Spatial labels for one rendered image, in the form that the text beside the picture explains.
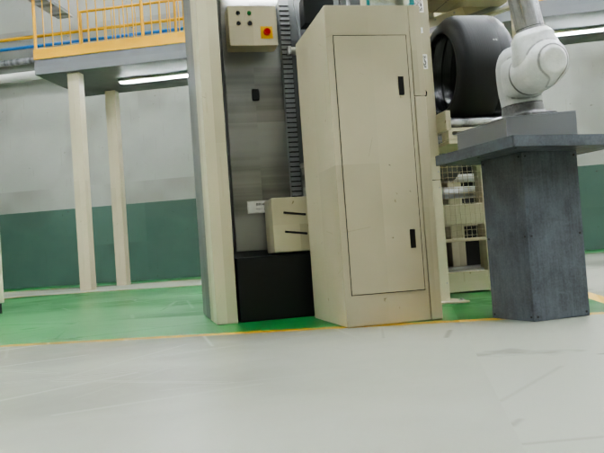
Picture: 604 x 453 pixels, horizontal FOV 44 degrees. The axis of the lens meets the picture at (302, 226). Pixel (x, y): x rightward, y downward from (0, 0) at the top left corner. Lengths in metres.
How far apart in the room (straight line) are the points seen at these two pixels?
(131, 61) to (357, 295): 7.64
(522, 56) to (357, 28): 0.69
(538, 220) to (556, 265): 0.18
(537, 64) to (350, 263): 1.00
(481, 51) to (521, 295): 1.42
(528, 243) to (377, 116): 0.77
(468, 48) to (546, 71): 1.15
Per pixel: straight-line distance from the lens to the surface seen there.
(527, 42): 2.77
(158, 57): 10.11
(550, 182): 2.87
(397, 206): 2.99
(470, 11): 4.56
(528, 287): 2.81
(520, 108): 2.93
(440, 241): 3.82
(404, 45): 3.12
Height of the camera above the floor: 0.31
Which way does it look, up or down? 2 degrees up
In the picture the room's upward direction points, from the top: 4 degrees counter-clockwise
